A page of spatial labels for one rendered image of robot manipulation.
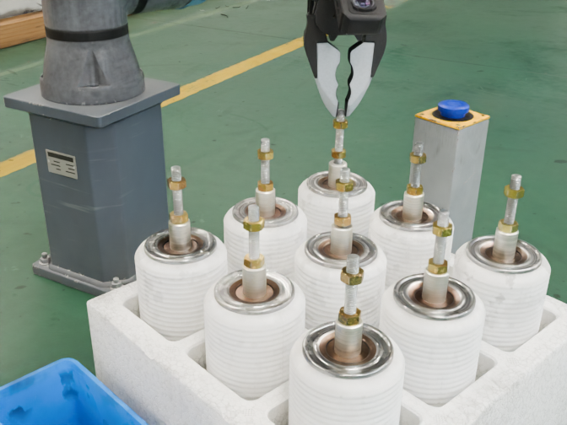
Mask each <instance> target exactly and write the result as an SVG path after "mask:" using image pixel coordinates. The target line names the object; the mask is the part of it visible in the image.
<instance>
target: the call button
mask: <svg viewBox="0 0 567 425"><path fill-rule="evenodd" d="M438 110H439V111H440V114H441V115H442V116H444V117H447V118H453V119H458V118H463V117H464V116H465V114H466V113H468V112H469V105H468V104H467V103H466V102H463V101H460V100H442V101H441V102H440V103H439V104H438Z"/></svg>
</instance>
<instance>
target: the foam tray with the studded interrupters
mask: <svg viewBox="0 0 567 425"><path fill-rule="evenodd" d="M87 309H88V316H89V328H90V334H91V341H92V347H93V354H94V365H95V372H96V378H97V379H98V380H99V381H101V382H102V383H103V384H104V385H105V386H106V387H107V388H108V389H110V390H111V391H112V392H113V393H114V394H115V395H116V396H118V397H119V398H120V399H121V400H122V401H123V402H124V403H125V404H127V405H128V406H129V407H130V408H131V409H132V410H133V411H134V412H136V413H137V414H138V415H139V416H140V417H141V418H142V419H143V420H144V421H145V422H146V423H147V424H148V425H289V381H287V382H285V383H284V384H282V385H280V386H279V387H277V388H276V389H274V390H272V391H270V392H268V393H267V394H266V395H264V396H262V397H261V398H259V399H257V400H254V401H246V400H243V399H242V398H240V397H239V396H238V395H237V394H236V393H235V392H233V391H232V390H231V389H229V388H228V387H227V386H226V385H224V384H223V383H221V382H220V381H219V380H218V379H216V378H215V377H213V376H212V375H211V374H210V373H209V372H208V371H207V364H206V346H205V329H202V330H200V331H198V332H196V333H194V334H192V335H190V336H188V337H186V338H184V339H182V340H180V341H177V342H171V341H168V340H166V339H165V338H164V337H162V336H161V335H160V334H159V333H158V332H157V331H155V330H154V329H153V328H151V327H150V326H149V325H147V324H146V323H145V322H143V321H142V320H141V319H140V311H139V302H138V285H137V281H135V282H131V283H129V284H127V285H125V286H122V287H120V288H117V289H115V290H112V291H110V292H108V293H105V294H102V295H100V296H98V297H96V298H93V299H91V300H89V301H88V302H87ZM399 425H567V304H565V303H563V302H561V301H558V300H557V299H554V298H551V297H549V296H548V295H546V298H545V302H544V306H543V312H542V317H541V322H540V326H539V331H538V333H537V334H536V335H535V336H534V337H532V338H531V339H530V340H528V341H527V342H526V343H524V344H523V345H522V346H520V347H519V348H517V349H516V350H515V351H514V352H504V351H501V350H499V349H498V348H496V347H493V346H492V345H490V344H488V343H487V342H484V341H481V347H480V352H479V357H478V366H477V372H476V377H475V382H474V383H472V384H471V385H469V386H468V387H467V388H466V389H465V390H464V391H462V392H461V393H460V394H458V395H457V396H456V397H454V398H453V399H452V400H450V401H449V402H448V403H446V404H445V405H444V406H442V407H434V406H429V405H428V404H426V403H424V402H423V401H421V400H420V399H418V398H417V397H415V396H413V395H411V394H410V393H408V392H407V391H405V390H404V389H402V402H401V411H400V418H399Z"/></svg>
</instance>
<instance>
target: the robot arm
mask: <svg viewBox="0 0 567 425"><path fill-rule="evenodd" d="M205 1H206V0H41V5H42V12H43V18H44V24H45V30H46V51H45V56H44V64H43V73H42V74H41V75H40V91H41V95H42V97H43V98H44V99H46V100H49V101H51V102H54V103H58V104H63V105H104V104H111V103H116V102H120V101H123V100H129V99H131V98H134V97H136V96H138V95H140V94H141V93H142V92H143V91H144V90H145V82H144V74H143V69H142V68H140V67H139V65H138V59H137V57H136V54H135V52H134V50H133V47H132V43H131V41H130V38H129V32H128V23H127V16H128V15H129V14H134V13H147V12H153V11H160V10H167V9H183V8H186V7H189V6H193V5H198V4H200V3H203V2H205ZM326 34H327V35H328V38H329V40H330V41H335V39H336V38H337V37H338V35H354V36H355V38H356V39H357V43H355V44H354V45H352V46H350V47H349V49H348V62H349V64H350V66H351V73H350V75H349V77H348V93H347V96H346V98H345V104H344V110H345V116H350V115H351V114H352V112H353V111H354V110H355V108H356V107H357V106H358V104H359V102H360V101H361V100H362V98H363V97H364V95H365V92H366V90H367V88H368V87H369V85H370V81H371V79H372V78H373V77H374V76H375V72H376V70H377V68H378V66H379V64H380V62H381V58H382V57H383V54H384V52H385V49H386V7H385V4H384V0H307V14H306V27H305V30H304V37H303V41H304V48H305V54H306V56H307V58H308V61H309V64H310V67H311V70H312V72H313V75H314V79H315V80H316V85H317V88H318V90H319V93H320V95H321V99H322V101H323V103H324V105H325V106H326V108H327V109H328V111H329V112H330V113H331V115H332V116H334V117H336V116H337V115H338V105H339V103H338V98H337V94H336V91H337V89H338V81H337V79H336V69H337V67H338V65H339V63H340V51H339V49H338V48H337V47H336V46H334V45H333V44H332V43H330V42H329V41H328V40H327V35H326Z"/></svg>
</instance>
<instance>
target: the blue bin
mask: <svg viewBox="0 0 567 425"><path fill-rule="evenodd" d="M0 425H148V424H147V423H146V422H145V421H144V420H143V419H142V418H141V417H140V416H139V415H138V414H137V413H136V412H134V411H133V410H132V409H131V408H130V407H129V406H128V405H127V404H125V403H124V402H123V401H122V400H121V399H120V398H119V397H118V396H116V395H115V394H114V393H113V392H112V391H111V390H110V389H108V388H107V387H106V386H105V385H104V384H103V383H102V382H101V381H99V380H98V379H97V378H96V377H95V376H94V375H93V374H92V373H90V372H89V371H88V370H87V369H86V368H85V367H84V366H83V365H82V364H81V363H80V362H79V361H77V360H75V359H73V358H62V359H59V360H57V361H55V362H53V363H50V364H48V365H46V366H45V367H43V368H40V369H37V370H36V371H34V372H32V373H30V374H27V375H25V376H23V377H21V378H19V379H16V380H15V381H13V382H10V383H8V384H6V385H4V386H2V387H0Z"/></svg>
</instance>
